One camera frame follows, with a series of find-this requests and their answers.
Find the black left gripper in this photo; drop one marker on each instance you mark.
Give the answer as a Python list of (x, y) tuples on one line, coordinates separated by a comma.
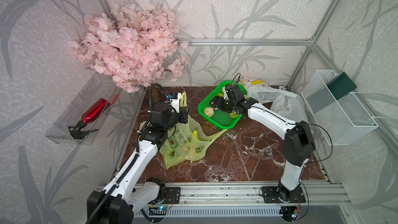
[(183, 114)]

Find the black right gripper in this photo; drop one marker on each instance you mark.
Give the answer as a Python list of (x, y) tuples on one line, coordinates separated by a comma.
[(218, 105)]

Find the green avocado print plastic bag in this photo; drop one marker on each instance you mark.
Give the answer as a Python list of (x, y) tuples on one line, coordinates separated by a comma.
[(183, 142)]

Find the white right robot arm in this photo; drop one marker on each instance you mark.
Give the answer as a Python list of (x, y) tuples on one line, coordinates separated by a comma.
[(299, 142)]

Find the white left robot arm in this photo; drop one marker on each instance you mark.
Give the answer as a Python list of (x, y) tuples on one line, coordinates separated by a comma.
[(120, 201)]

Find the green pear middle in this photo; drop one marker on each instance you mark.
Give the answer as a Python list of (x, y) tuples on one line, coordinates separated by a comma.
[(234, 115)]

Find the green plastic perforated basket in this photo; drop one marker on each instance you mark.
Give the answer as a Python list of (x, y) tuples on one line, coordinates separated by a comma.
[(220, 119)]

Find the patterned white plastic bag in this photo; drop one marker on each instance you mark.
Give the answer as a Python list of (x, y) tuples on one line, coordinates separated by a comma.
[(248, 82)]

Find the white plastic bag far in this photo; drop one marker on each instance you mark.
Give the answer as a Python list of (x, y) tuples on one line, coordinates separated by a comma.
[(267, 94)]

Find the white pear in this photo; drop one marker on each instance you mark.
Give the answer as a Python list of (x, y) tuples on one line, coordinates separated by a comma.
[(209, 112)]

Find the white plastic bag near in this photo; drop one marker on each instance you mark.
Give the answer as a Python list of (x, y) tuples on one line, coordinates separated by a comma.
[(292, 108)]

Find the pink cherry blossom tree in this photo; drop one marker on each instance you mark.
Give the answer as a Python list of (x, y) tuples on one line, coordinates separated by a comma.
[(132, 49)]

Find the red black hair brush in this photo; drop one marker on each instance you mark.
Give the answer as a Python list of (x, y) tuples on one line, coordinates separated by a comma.
[(101, 106)]

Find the dark green card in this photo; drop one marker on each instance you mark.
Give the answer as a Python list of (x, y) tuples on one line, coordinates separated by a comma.
[(341, 86)]

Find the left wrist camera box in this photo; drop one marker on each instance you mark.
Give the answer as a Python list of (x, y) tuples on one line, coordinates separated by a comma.
[(174, 99)]

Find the clear acrylic wall shelf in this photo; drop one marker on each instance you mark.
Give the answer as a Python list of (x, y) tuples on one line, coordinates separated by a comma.
[(99, 86)]

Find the white wire mesh basket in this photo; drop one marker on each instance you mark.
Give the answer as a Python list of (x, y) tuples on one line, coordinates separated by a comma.
[(345, 120)]

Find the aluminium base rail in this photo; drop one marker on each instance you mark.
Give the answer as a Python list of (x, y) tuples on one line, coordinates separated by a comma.
[(248, 193)]

